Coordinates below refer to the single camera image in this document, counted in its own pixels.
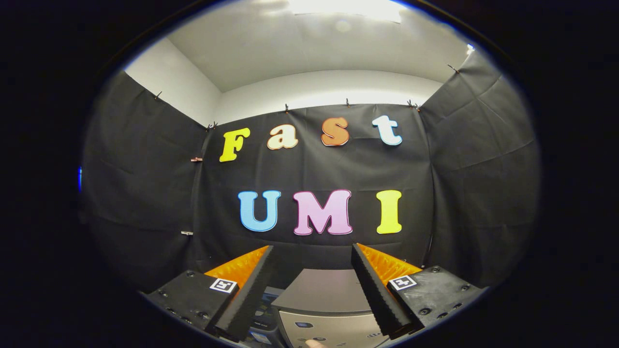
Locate ceiling light panel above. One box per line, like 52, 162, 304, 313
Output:
289, 0, 403, 23

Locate black backdrop cloth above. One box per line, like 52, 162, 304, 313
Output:
82, 51, 540, 293

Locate washing machine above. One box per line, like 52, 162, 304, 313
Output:
249, 288, 286, 348

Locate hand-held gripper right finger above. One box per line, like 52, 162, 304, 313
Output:
351, 243, 486, 340

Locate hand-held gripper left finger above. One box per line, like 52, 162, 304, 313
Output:
145, 245, 275, 342

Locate grey appliance box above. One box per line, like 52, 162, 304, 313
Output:
271, 269, 390, 348

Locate row of black clips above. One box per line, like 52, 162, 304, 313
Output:
154, 64, 460, 131

